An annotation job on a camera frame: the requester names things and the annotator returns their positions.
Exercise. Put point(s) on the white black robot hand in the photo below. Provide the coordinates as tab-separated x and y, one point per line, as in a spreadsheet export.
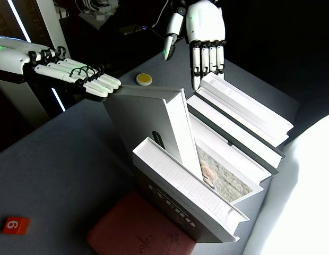
205	21
10	58

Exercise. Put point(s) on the white hardcover book black label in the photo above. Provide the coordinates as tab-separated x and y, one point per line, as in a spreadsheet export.
148	117

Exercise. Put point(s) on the thick white hardcover book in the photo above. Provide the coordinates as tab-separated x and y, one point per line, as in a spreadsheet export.
246	106

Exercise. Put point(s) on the grey cover book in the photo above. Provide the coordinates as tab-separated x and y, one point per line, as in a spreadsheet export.
233	125

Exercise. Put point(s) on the white book dark cover edge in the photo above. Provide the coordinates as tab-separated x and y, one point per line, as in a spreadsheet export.
233	151

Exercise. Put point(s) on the black cover book white title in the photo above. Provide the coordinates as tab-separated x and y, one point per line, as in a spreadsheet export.
185	191

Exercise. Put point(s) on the pink book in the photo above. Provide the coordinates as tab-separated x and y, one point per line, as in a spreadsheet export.
132	228

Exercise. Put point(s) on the white pillar with light strip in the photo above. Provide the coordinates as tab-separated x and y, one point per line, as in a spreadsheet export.
47	24

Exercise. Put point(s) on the flat dark device purple light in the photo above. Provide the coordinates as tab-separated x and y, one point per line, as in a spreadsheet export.
132	29

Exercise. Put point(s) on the yellow round white-rimmed tin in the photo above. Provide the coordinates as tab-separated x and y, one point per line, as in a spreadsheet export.
144	78

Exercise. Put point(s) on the grey table cloth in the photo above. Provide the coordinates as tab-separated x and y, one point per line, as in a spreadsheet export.
61	164

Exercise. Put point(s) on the red block with number 9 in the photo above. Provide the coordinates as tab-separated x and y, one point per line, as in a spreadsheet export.
16	225

